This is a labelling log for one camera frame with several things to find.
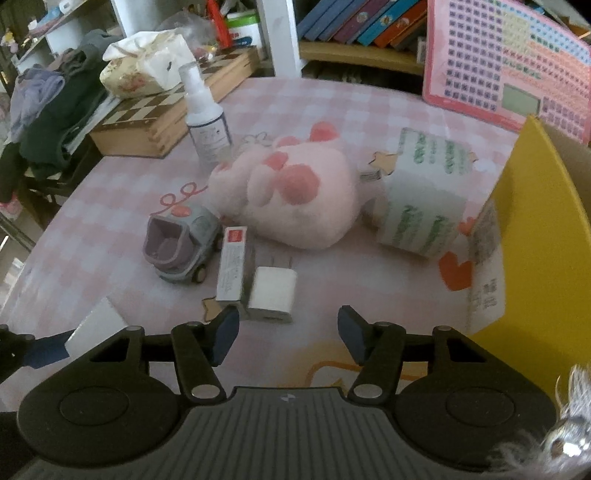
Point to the pink learning tablet board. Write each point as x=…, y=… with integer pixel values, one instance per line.
x=501, y=61

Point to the pile of dark clothes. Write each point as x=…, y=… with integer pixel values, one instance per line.
x=48, y=110

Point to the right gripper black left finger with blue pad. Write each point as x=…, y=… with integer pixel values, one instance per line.
x=198, y=348

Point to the small white box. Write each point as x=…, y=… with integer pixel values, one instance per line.
x=102, y=322

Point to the pink plush toy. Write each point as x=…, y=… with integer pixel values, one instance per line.
x=302, y=193

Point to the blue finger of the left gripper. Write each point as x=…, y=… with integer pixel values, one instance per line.
x=47, y=350

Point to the wooden chess box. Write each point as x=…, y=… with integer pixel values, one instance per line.
x=151, y=126

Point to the white red medicine box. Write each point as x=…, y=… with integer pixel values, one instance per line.
x=236, y=269

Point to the red pen toy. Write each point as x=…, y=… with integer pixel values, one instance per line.
x=221, y=29

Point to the white spray bottle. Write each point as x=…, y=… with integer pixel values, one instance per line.
x=205, y=118

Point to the white green jar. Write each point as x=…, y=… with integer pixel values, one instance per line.
x=244, y=29

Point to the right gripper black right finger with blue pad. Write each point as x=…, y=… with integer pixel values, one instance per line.
x=378, y=349

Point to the grey toy truck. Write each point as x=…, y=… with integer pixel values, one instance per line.
x=180, y=244

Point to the furry grey keychain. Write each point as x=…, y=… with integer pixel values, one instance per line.
x=564, y=452

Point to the yellow cardboard box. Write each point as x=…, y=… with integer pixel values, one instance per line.
x=530, y=255

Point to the white green tissue pack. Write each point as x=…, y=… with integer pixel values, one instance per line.
x=421, y=194

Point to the row of colourful books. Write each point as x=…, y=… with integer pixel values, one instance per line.
x=376, y=23

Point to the white USB charger cube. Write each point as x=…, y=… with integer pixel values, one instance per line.
x=273, y=291

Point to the floral tissue pack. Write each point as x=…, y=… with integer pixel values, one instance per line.
x=144, y=64

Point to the white bookshelf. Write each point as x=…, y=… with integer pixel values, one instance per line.
x=287, y=55

